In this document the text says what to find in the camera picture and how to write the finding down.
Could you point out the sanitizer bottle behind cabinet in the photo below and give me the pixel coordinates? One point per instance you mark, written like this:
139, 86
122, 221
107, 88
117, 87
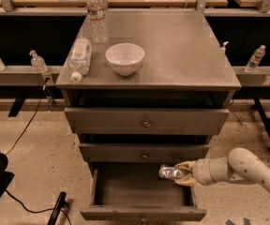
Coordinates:
224, 45

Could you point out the top grey drawer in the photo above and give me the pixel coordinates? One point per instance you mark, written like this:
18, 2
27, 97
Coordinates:
154, 121

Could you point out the silver redbull can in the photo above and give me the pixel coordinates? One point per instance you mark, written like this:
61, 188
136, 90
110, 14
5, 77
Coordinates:
170, 173

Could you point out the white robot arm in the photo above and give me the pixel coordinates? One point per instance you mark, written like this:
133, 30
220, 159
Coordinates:
240, 167

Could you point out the open bottom grey drawer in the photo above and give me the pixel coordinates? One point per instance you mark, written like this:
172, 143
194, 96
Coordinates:
134, 191

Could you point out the middle grey drawer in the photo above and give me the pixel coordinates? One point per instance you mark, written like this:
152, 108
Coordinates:
138, 152

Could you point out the upright clear water bottle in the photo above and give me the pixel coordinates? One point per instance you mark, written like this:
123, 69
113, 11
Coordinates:
96, 12

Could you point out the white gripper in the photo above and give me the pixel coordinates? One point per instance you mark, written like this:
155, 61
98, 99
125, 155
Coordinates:
202, 172

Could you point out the small water bottle right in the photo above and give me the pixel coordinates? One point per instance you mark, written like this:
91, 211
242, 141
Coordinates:
255, 59

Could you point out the black stand bottom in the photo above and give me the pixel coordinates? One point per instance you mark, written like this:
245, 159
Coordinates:
60, 203

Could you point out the white ceramic bowl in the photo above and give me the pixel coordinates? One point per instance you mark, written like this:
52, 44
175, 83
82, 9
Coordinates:
125, 58

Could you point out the lying clear water bottle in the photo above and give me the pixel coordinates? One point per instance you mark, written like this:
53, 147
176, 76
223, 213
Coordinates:
80, 58

